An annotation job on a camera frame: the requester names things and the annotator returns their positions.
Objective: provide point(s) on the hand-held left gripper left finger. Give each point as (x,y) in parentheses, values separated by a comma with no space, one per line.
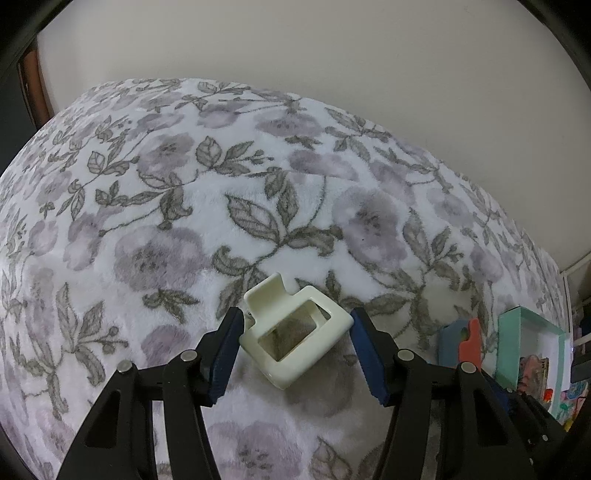
(226,355)

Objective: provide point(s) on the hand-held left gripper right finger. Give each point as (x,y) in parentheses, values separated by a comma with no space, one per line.
(369,355)

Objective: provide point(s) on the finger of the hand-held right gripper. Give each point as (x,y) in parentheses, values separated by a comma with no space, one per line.
(505,397)

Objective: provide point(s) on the round clear container pink bits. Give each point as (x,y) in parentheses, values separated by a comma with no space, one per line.
(530,374)

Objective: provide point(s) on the teal cardboard box lid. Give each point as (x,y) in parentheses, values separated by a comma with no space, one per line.
(508,350)

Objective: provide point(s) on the orange plastic piece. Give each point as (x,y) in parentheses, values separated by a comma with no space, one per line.
(473,341)

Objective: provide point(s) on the cream hair claw clip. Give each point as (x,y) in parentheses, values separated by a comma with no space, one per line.
(268,300)

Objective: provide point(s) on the blue plastic piece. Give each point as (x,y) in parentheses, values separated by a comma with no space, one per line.
(450,346)

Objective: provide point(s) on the floral fleece blanket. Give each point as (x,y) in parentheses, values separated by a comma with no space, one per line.
(184,207)

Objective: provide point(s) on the brown wooden frame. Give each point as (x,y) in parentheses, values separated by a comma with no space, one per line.
(34,83)

